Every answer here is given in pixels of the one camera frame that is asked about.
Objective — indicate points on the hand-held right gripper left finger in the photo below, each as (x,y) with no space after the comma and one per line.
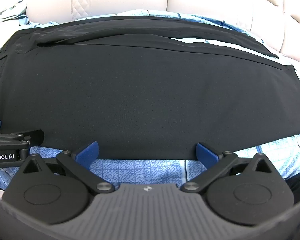
(88,153)

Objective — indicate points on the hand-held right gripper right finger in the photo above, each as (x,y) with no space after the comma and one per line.
(205,153)

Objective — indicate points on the black pants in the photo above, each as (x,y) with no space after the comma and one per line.
(140,92)

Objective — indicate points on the blue checked blanket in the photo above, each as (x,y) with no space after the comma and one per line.
(140,170)

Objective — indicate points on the light blue cloth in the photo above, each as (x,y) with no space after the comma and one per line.
(7,11)

